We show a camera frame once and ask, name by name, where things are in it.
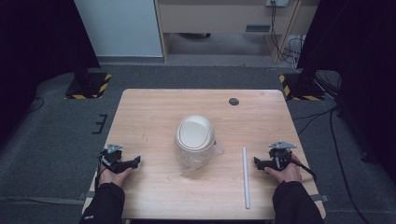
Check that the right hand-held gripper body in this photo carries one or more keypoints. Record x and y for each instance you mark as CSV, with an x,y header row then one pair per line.
x,y
280,155

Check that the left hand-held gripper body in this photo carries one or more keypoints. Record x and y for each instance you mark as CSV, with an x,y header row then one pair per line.
x,y
112,156

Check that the white rod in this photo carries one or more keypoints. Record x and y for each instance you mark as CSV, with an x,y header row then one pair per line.
x,y
246,177

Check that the person's right hand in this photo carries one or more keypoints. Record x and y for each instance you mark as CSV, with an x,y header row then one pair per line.
x,y
286,174

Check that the person's left hand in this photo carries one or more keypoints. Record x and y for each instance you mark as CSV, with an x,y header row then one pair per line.
x,y
114,178

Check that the striped black stand base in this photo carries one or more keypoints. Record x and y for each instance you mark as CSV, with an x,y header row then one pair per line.
x,y
300,87
88,85

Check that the black curtain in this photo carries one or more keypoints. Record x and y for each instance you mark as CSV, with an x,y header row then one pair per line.
x,y
355,62
43,46

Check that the wooden cabinet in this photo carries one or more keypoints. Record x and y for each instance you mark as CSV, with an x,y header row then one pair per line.
x,y
230,26

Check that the white wall panel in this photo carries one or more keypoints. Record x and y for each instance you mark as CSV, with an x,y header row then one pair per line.
x,y
120,28

